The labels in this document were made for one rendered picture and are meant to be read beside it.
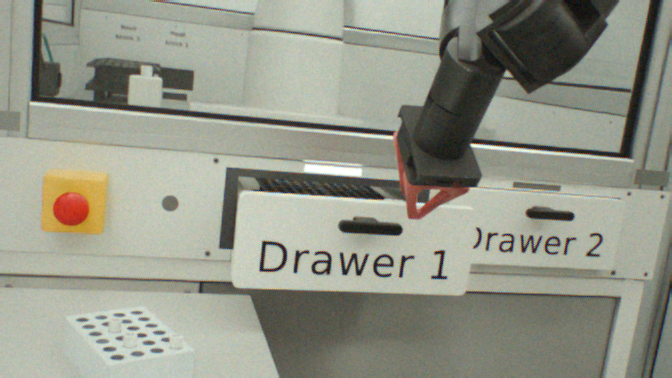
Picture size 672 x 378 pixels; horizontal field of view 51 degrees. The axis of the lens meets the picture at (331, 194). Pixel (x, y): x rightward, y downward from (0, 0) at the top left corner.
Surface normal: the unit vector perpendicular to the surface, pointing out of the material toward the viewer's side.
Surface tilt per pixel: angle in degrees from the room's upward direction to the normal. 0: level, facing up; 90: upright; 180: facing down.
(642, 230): 90
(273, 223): 90
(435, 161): 35
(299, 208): 90
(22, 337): 0
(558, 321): 90
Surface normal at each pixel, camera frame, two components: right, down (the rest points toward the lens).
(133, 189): 0.24, 0.21
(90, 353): -0.79, 0.02
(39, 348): 0.12, -0.98
